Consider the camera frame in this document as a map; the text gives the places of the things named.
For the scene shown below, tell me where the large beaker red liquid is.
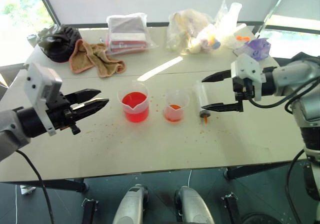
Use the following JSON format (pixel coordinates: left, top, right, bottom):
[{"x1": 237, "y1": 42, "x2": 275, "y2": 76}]
[{"x1": 117, "y1": 82, "x2": 150, "y2": 122}]

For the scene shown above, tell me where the clear test tube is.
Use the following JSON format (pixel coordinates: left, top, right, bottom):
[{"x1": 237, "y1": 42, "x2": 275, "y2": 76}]
[{"x1": 191, "y1": 80, "x2": 211, "y2": 124}]

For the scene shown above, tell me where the silver robot leg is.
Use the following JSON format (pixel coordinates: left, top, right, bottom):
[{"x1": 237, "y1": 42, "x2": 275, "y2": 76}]
[
  {"x1": 111, "y1": 183, "x2": 149, "y2": 224},
  {"x1": 174, "y1": 185, "x2": 215, "y2": 224}
]

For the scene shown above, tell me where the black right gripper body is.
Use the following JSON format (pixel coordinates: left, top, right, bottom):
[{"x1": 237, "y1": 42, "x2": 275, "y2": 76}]
[{"x1": 232, "y1": 77, "x2": 254, "y2": 101}]

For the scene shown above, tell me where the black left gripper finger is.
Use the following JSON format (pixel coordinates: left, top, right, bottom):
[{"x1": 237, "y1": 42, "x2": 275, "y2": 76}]
[
  {"x1": 65, "y1": 89, "x2": 102, "y2": 106},
  {"x1": 70, "y1": 98, "x2": 110, "y2": 123}
]

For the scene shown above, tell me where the black table leg frame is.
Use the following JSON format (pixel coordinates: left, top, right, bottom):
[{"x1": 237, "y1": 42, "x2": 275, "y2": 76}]
[
  {"x1": 0, "y1": 178, "x2": 100, "y2": 224},
  {"x1": 221, "y1": 160, "x2": 305, "y2": 224}
]

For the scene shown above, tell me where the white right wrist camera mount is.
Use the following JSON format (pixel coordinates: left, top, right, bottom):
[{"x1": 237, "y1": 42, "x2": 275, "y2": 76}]
[{"x1": 230, "y1": 53, "x2": 263, "y2": 102}]

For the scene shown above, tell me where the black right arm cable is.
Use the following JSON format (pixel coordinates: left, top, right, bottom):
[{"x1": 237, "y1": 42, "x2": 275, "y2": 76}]
[{"x1": 248, "y1": 71, "x2": 320, "y2": 224}]

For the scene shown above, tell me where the purple plastic bag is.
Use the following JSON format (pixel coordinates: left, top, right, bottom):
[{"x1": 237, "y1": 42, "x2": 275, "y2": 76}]
[{"x1": 243, "y1": 38, "x2": 272, "y2": 61}]

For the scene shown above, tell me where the white power strip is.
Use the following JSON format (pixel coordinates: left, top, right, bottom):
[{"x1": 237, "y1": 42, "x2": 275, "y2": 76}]
[{"x1": 19, "y1": 185, "x2": 36, "y2": 195}]

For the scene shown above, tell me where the small beaker orange liquid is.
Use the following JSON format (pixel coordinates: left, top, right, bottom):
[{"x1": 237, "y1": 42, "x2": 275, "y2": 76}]
[{"x1": 163, "y1": 89, "x2": 190, "y2": 122}]

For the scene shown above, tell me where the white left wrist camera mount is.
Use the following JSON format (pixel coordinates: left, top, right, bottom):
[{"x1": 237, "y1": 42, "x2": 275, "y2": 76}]
[{"x1": 23, "y1": 63, "x2": 63, "y2": 136}]

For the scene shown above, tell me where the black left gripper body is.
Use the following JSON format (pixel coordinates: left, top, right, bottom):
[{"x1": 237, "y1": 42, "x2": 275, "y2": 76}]
[{"x1": 46, "y1": 92, "x2": 82, "y2": 135}]

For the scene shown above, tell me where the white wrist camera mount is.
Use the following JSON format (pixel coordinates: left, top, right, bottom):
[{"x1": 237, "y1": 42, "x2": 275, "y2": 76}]
[
  {"x1": 230, "y1": 53, "x2": 263, "y2": 102},
  {"x1": 23, "y1": 63, "x2": 63, "y2": 136}
]

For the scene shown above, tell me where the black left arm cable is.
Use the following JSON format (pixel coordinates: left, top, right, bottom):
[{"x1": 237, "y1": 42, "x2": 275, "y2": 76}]
[{"x1": 15, "y1": 149, "x2": 55, "y2": 224}]

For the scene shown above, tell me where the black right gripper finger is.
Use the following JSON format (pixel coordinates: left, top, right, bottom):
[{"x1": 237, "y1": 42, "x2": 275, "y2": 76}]
[
  {"x1": 201, "y1": 70, "x2": 233, "y2": 83},
  {"x1": 201, "y1": 100, "x2": 244, "y2": 113}
]

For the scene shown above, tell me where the black bag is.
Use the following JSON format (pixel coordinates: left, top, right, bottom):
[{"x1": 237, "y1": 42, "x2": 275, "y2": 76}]
[{"x1": 36, "y1": 25, "x2": 83, "y2": 64}]

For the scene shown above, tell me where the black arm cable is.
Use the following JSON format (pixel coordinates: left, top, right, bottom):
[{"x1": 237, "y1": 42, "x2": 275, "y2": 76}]
[
  {"x1": 248, "y1": 71, "x2": 320, "y2": 224},
  {"x1": 15, "y1": 149, "x2": 55, "y2": 224}
]

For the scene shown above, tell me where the clear crumpled plastic bag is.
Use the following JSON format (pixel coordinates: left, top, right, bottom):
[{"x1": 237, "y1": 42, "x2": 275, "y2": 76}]
[{"x1": 213, "y1": 0, "x2": 248, "y2": 50}]

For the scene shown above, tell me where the silver right robot leg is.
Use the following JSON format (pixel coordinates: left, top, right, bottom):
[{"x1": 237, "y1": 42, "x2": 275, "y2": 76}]
[{"x1": 174, "y1": 185, "x2": 215, "y2": 224}]

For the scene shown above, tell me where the bagged folded cloths stack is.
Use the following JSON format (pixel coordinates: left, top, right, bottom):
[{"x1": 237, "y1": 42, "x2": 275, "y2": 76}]
[{"x1": 105, "y1": 13, "x2": 159, "y2": 57}]

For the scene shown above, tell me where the brown towel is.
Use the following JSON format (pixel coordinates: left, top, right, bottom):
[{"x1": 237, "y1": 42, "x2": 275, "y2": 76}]
[{"x1": 68, "y1": 39, "x2": 126, "y2": 79}]

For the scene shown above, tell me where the silver left robot leg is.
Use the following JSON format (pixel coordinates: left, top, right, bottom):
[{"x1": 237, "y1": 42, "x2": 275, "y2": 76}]
[{"x1": 111, "y1": 183, "x2": 149, "y2": 224}]

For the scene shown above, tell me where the clear bag of soft items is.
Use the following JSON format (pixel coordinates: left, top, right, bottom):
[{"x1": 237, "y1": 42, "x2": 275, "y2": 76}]
[{"x1": 166, "y1": 8, "x2": 222, "y2": 56}]

